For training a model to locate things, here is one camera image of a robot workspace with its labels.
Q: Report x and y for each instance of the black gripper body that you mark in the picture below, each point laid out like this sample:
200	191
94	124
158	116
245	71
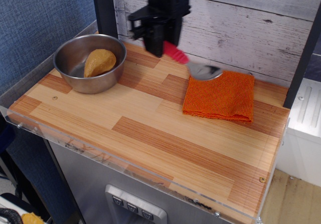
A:
157	12

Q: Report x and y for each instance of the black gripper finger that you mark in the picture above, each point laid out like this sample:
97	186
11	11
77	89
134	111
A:
173	30
153	39

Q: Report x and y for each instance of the red handled metal spoon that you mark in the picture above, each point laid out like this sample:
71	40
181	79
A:
197	71

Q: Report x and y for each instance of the tan dough lump in bowl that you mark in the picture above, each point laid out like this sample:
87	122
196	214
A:
98	62

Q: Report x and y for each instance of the stainless steel bowl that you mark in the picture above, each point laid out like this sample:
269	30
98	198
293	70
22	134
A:
69	60

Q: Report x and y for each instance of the orange folded cloth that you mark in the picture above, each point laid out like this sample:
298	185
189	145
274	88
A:
227	97

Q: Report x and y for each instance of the clear acrylic table guard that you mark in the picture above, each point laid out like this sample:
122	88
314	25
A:
225	167

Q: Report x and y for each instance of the stainless steel cabinet front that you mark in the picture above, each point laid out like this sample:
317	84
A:
87	178

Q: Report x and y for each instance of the silver dispenser button panel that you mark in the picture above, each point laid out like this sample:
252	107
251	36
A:
133	205

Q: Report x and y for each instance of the white ribbed appliance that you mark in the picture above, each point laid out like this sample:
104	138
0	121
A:
299	154

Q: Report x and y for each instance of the tan dough lump bottom left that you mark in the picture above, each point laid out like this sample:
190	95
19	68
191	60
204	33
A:
31	218

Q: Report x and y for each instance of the black vertical post left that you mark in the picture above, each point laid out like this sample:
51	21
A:
106	18

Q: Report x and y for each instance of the black vertical post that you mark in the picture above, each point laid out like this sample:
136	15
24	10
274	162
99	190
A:
106	18
303	62

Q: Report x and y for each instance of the black vertical post right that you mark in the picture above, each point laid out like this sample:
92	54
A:
303	62

